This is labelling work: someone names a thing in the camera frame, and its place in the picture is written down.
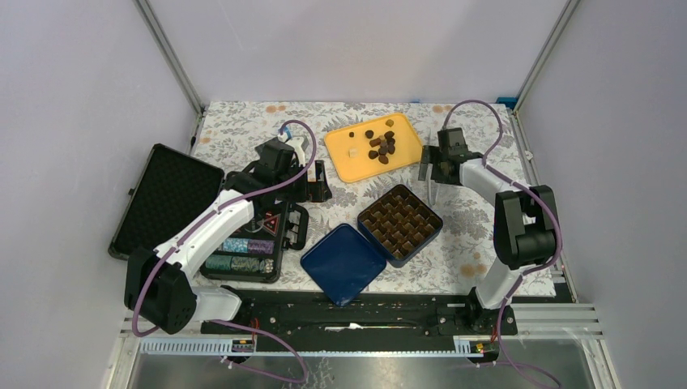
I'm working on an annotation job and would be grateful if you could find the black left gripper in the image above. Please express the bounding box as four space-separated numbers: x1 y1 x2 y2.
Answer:
275 160 331 203

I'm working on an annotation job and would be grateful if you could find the blue tin with brown insert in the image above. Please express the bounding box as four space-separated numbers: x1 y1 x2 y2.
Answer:
356 184 443 268

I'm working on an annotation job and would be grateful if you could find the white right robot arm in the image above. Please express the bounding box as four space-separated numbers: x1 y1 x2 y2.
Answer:
419 127 559 334

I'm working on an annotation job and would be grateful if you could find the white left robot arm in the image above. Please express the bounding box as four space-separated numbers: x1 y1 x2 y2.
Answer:
124 136 317 337

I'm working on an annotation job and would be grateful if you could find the floral table cloth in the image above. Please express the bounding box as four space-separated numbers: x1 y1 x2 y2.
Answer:
194 101 527 294

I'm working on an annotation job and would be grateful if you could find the yellow plastic tray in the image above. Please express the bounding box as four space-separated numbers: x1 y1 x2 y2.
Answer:
324 113 423 183

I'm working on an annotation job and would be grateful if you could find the pile of dark chocolates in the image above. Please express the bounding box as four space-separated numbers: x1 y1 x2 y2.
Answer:
367 130 396 165

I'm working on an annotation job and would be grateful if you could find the blue tin lid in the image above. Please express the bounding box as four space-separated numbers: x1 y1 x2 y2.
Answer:
300 224 386 307

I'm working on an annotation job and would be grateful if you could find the blue clamp at corner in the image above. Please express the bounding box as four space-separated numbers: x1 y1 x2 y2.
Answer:
495 96 518 110

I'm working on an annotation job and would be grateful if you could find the black poker chip case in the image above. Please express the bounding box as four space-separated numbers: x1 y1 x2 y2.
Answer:
108 144 306 284

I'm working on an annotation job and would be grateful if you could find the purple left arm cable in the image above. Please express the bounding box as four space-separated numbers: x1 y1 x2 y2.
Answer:
131 118 318 385

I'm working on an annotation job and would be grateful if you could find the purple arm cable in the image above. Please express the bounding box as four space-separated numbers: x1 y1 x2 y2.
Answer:
131 118 318 385
442 99 564 389

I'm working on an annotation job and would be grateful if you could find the grey cable duct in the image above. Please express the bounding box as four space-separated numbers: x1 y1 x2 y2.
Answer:
138 336 479 359

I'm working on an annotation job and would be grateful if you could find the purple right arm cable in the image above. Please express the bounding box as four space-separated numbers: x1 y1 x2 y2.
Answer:
442 99 564 389

